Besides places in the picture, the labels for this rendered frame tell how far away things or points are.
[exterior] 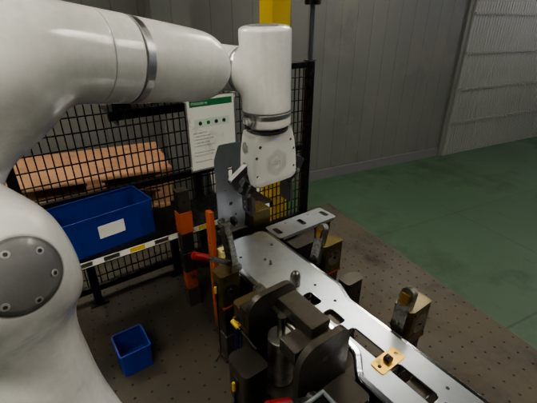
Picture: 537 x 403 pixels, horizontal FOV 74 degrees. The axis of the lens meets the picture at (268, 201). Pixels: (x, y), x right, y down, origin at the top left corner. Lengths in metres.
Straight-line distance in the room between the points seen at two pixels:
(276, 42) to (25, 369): 0.50
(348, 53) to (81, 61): 4.00
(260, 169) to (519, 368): 1.16
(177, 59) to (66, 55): 0.12
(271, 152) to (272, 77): 0.13
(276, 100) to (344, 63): 3.67
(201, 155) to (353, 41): 3.03
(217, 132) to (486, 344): 1.28
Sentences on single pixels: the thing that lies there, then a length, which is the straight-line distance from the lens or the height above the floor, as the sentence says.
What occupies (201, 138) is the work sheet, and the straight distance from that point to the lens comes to 1.52.
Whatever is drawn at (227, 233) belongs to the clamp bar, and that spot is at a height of 1.19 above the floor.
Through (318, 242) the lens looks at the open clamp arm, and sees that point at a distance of 1.21.
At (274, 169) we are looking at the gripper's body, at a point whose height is 1.47.
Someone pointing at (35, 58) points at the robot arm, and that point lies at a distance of 0.35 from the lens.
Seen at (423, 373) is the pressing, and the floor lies 1.00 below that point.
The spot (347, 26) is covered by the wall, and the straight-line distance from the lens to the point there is 4.24.
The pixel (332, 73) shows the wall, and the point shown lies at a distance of 4.18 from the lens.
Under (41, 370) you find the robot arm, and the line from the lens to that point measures 0.44.
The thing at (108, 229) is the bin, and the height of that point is 1.10.
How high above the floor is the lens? 1.71
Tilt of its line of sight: 26 degrees down
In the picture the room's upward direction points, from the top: straight up
